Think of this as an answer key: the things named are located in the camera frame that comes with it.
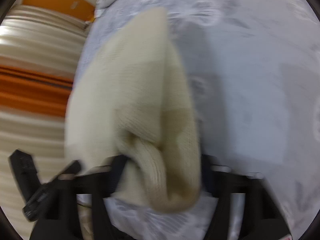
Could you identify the cream knitted sweater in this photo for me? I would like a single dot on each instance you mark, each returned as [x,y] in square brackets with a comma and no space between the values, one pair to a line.
[133,99]

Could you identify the butterfly patterned bed sheet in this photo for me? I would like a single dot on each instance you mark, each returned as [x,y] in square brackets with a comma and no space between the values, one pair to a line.
[253,69]

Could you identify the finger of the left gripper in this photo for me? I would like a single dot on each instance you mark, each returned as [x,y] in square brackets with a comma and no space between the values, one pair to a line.
[68,173]

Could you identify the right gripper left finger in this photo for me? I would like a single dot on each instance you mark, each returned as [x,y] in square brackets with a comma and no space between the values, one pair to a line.
[88,191]

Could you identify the cream and orange curtain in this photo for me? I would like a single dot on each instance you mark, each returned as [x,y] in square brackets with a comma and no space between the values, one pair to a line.
[40,50]

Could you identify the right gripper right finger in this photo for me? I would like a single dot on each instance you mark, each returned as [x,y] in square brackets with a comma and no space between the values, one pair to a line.
[261,219]

